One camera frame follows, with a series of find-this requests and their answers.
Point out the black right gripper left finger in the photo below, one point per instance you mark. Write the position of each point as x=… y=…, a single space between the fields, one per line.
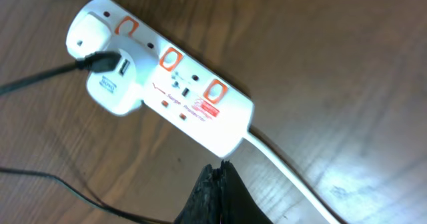
x=203 y=204

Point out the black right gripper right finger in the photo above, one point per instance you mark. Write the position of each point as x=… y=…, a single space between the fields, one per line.
x=238 y=206

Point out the white power strip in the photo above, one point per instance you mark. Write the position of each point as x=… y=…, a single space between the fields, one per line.
x=182 y=90

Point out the white usb wall charger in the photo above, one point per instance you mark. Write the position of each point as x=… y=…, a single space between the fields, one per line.
x=120 y=90

